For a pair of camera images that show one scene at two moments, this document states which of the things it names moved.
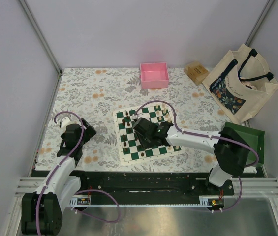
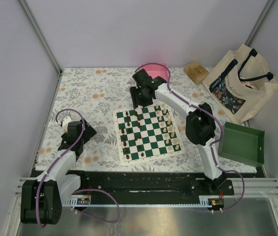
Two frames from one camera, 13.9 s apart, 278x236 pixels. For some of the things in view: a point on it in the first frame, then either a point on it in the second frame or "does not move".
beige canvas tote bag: x=241 y=83 does not move
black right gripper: x=143 y=144 -> x=136 y=102
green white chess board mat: x=131 y=150 does not move
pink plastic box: x=154 y=75 does not move
